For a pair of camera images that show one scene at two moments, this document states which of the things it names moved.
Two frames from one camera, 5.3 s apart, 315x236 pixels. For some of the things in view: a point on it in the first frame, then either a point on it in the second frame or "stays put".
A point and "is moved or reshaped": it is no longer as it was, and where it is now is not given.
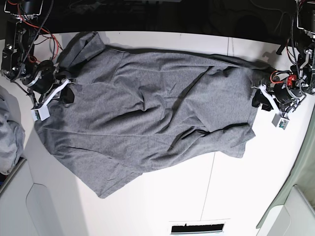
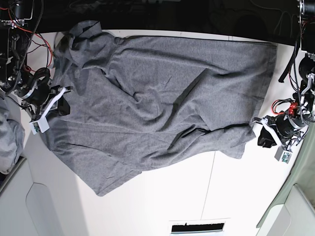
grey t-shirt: (127, 111) is moved or reshaped
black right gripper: (285, 92) -> (284, 128)
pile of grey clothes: (12, 134) stays put
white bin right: (292, 213) stays put
